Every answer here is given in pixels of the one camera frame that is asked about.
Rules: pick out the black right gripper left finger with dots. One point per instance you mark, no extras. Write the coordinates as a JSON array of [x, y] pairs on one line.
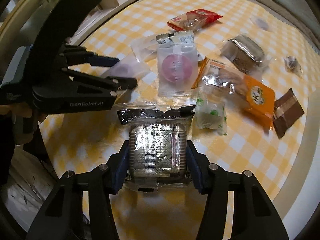
[[80, 202]]

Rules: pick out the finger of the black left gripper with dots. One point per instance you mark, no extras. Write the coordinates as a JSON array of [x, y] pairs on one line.
[[110, 82], [76, 55]]

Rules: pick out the orange snack bar packet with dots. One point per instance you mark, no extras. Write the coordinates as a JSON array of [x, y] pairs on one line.
[[221, 80]]

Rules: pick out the clear packet dark purple pastry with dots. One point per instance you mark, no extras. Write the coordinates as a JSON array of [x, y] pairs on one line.
[[260, 22]]

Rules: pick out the person's left hand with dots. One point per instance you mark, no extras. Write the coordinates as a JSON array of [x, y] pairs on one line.
[[24, 119]]

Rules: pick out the clear frosted snack packet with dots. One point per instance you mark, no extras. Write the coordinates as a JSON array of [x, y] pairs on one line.
[[145, 48]]

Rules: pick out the wooden bedside shelf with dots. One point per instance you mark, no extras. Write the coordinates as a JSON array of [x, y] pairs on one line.
[[62, 22]]

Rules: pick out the clear packet pink pastry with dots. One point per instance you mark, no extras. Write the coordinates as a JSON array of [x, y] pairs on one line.
[[177, 65]]

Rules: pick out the green white candy packet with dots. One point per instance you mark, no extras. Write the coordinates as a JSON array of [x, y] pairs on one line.
[[210, 112]]

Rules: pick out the red snack packet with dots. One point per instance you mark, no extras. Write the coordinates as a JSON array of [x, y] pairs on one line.
[[193, 20]]

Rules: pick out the brown chocolate packet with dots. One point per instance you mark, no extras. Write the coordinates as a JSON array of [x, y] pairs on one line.
[[287, 110]]

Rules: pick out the small dark candy packet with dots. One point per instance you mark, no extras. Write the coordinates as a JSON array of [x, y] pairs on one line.
[[292, 65]]

